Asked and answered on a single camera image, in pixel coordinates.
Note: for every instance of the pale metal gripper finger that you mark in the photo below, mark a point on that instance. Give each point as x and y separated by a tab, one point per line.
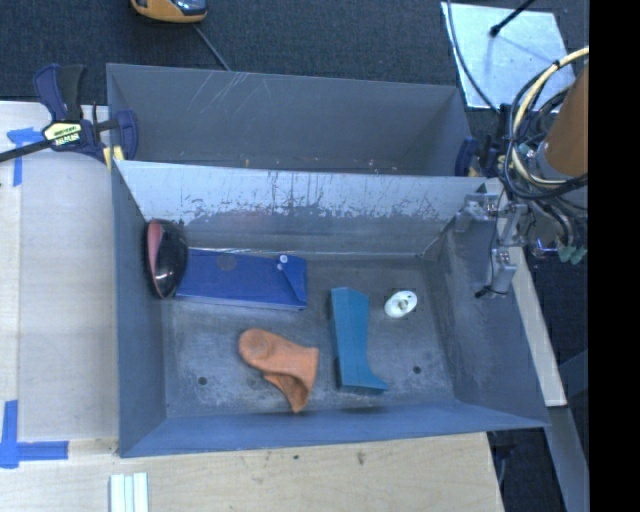
504	272
480	207

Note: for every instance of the teal boot-shaped block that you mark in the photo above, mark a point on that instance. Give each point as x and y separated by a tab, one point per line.
352	340

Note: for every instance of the grey metal bin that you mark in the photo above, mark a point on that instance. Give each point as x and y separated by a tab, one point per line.
280	125

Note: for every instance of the orange cloth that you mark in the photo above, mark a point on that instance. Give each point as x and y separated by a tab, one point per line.
280	357

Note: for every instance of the blue flat box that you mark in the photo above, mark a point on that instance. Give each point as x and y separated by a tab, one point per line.
240	277

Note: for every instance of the black bowl with red inside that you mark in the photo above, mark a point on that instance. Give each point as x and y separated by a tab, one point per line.
167	260

